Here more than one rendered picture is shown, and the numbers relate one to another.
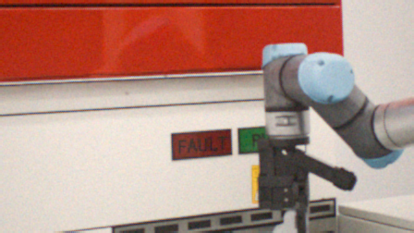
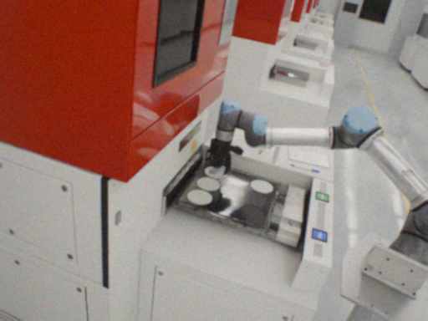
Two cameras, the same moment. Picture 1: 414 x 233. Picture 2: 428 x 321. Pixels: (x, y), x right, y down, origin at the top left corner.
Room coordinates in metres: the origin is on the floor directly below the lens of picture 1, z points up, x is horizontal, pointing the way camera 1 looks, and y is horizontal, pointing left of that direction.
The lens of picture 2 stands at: (0.61, 0.89, 1.71)
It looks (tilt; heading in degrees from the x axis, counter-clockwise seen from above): 29 degrees down; 308
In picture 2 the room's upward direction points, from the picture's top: 10 degrees clockwise
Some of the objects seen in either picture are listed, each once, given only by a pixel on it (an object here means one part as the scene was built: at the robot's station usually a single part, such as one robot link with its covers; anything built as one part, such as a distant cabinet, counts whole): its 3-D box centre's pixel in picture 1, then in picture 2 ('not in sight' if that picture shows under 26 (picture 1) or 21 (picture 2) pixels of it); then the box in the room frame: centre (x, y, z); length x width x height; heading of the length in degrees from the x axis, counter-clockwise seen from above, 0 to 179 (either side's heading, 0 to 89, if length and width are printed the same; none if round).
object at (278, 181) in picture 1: (285, 173); (220, 151); (1.39, -0.13, 1.05); 0.09 x 0.08 x 0.12; 80
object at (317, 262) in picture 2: not in sight; (315, 228); (0.94, -0.24, 0.89); 0.55 x 0.09 x 0.14; 116
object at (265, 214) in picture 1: (230, 220); (185, 166); (1.48, -0.04, 0.96); 0.44 x 0.01 x 0.02; 116
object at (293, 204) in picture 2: not in sight; (292, 214); (1.06, -0.27, 0.87); 0.36 x 0.08 x 0.03; 116
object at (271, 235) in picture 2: not in sight; (236, 223); (1.19, -0.06, 0.84); 0.50 x 0.02 x 0.03; 26
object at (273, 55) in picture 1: (286, 77); (228, 115); (1.38, -0.14, 1.21); 0.09 x 0.08 x 0.11; 23
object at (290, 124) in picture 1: (287, 125); (225, 134); (1.38, -0.13, 1.13); 0.08 x 0.08 x 0.05
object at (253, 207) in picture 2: not in sight; (231, 191); (1.30, -0.14, 0.90); 0.34 x 0.34 x 0.01; 26
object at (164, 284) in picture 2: not in sight; (238, 268); (1.24, -0.26, 0.41); 0.97 x 0.64 x 0.82; 116
